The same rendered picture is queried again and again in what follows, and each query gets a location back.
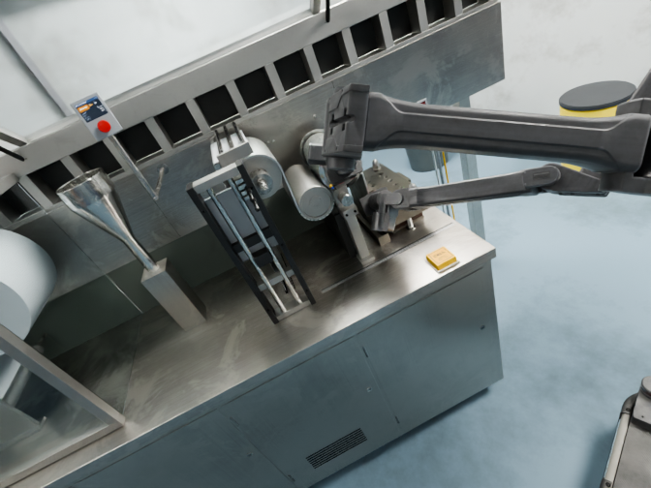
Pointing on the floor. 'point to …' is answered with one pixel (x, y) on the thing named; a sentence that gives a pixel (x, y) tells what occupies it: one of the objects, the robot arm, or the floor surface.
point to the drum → (595, 101)
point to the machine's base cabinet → (330, 400)
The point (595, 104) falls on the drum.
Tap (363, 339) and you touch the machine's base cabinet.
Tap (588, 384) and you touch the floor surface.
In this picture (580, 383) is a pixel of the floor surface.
